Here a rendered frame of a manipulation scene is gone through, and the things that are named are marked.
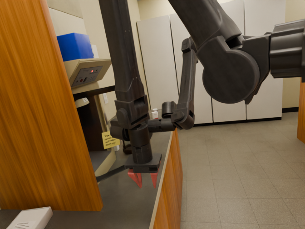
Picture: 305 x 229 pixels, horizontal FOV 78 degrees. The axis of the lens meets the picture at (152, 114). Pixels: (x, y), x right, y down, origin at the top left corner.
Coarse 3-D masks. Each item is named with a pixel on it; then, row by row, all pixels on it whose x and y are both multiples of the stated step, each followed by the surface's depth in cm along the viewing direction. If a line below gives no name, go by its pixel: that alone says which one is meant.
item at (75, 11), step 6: (48, 0) 69; (54, 0) 72; (60, 0) 76; (66, 0) 80; (72, 0) 84; (78, 0) 88; (48, 6) 69; (54, 6) 72; (60, 6) 75; (66, 6) 79; (72, 6) 83; (78, 6) 88; (66, 12) 79; (72, 12) 83; (78, 12) 87
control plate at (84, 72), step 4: (84, 68) 71; (88, 68) 74; (92, 68) 77; (96, 68) 81; (100, 68) 86; (80, 72) 70; (84, 72) 74; (88, 72) 77; (92, 72) 80; (96, 72) 85; (80, 76) 73; (84, 76) 76; (88, 76) 79; (92, 76) 83; (96, 76) 88; (76, 80) 72; (88, 80) 82; (92, 80) 87; (76, 84) 74; (80, 84) 78
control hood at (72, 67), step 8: (64, 64) 66; (72, 64) 65; (80, 64) 66; (88, 64) 72; (96, 64) 79; (104, 64) 87; (72, 72) 66; (104, 72) 95; (72, 80) 69; (96, 80) 92; (72, 88) 74
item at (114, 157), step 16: (80, 96) 74; (96, 96) 77; (112, 96) 81; (80, 112) 74; (96, 112) 78; (112, 112) 82; (96, 128) 79; (96, 144) 80; (128, 144) 89; (96, 160) 81; (112, 160) 85; (96, 176) 82
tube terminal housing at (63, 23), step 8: (56, 16) 72; (64, 16) 77; (72, 16) 83; (56, 24) 72; (64, 24) 77; (72, 24) 82; (80, 24) 88; (56, 32) 72; (64, 32) 76; (72, 32) 81; (80, 32) 88; (80, 88) 83; (88, 88) 90; (96, 88) 97
